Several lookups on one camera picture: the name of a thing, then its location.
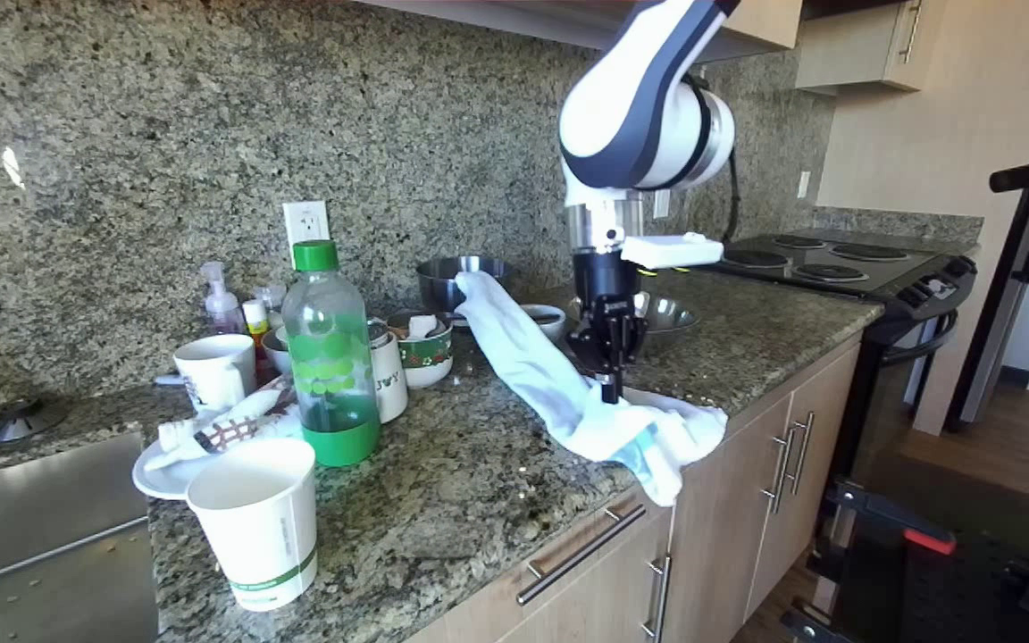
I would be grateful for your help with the green plastic bottle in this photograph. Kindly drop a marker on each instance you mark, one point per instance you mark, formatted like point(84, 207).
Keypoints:
point(328, 336)

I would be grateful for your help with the wooden base cabinet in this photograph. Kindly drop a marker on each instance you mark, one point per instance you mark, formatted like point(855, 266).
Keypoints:
point(707, 567)

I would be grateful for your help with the white plate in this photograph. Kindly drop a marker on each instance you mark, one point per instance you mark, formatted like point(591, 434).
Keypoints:
point(178, 454)

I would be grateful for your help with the small spray bottle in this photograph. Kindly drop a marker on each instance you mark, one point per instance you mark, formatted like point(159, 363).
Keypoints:
point(218, 303)

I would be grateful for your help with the steel sink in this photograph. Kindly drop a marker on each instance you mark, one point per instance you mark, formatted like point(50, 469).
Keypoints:
point(72, 550)

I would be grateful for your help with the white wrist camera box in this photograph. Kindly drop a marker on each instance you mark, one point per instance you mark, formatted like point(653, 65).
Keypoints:
point(673, 251)

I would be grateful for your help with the white paper cup green stripe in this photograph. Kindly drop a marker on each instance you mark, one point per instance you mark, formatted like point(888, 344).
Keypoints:
point(258, 515)

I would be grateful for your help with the white towel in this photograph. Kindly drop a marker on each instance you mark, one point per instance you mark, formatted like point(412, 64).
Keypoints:
point(649, 434)

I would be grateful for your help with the long silver drawer handle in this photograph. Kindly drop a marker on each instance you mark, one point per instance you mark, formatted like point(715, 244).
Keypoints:
point(572, 553)

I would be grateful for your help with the black stove top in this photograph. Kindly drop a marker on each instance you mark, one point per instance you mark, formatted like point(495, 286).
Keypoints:
point(917, 285)

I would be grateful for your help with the upper wooden cabinet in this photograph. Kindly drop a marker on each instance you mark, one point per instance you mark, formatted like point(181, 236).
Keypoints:
point(760, 28)

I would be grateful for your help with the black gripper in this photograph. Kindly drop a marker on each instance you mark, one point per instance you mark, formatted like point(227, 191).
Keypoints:
point(604, 331)

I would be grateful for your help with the white wall outlet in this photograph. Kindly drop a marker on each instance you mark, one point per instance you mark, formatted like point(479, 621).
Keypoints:
point(305, 220)

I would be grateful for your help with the white ceramic bowl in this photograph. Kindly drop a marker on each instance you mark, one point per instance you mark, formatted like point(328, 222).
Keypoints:
point(548, 321)

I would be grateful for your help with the green white holiday bowl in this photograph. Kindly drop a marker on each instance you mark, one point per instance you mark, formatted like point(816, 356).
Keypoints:
point(425, 352)

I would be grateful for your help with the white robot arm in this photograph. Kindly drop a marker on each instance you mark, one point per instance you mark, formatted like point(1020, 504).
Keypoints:
point(634, 122)

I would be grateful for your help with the white Christmas mug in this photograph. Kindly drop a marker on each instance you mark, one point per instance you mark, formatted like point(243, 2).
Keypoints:
point(386, 375)

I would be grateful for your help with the white mug left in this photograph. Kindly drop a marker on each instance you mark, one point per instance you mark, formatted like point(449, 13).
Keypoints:
point(216, 369)

